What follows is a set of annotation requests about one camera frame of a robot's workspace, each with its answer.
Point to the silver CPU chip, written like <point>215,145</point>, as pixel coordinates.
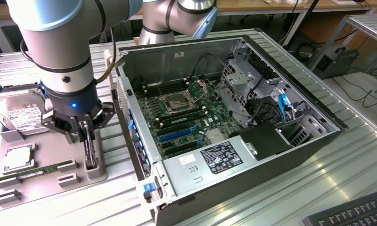
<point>18,158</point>

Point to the metal slat side table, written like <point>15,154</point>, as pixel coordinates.
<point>371,30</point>

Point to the grey power supply unit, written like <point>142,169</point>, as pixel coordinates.
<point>214,164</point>

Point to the silver chipset heatsink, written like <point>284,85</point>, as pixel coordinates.
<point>216,136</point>

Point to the black keyboard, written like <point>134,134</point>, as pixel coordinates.
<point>355,212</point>

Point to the metal disk bay cage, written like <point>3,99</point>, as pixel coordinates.
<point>239,77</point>

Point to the wooden desk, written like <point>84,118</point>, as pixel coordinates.
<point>270,5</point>

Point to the open black PC case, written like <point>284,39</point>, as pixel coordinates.
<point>239,183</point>

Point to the black expansion slot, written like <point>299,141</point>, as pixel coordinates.
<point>180,146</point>
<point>174,129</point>

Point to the green motherboard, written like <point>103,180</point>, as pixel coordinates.
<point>204,117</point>

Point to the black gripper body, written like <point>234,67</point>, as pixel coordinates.
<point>72,103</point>

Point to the CPU socket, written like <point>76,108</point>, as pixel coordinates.
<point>176,103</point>

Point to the metal socket cover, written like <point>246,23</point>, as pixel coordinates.
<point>196,91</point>

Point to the grey parts rack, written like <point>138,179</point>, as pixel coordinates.
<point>50,150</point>

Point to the silver hard disk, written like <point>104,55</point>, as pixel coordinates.
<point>15,110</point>

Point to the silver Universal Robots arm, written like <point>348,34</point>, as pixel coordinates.
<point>59,35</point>

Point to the blue case latch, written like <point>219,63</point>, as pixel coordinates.
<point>148,187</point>

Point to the installed green RAM stick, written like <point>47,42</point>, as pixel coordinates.
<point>182,120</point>

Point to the blue expansion slot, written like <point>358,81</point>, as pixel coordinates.
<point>176,137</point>

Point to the black box on floor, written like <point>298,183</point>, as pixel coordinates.
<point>336,62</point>

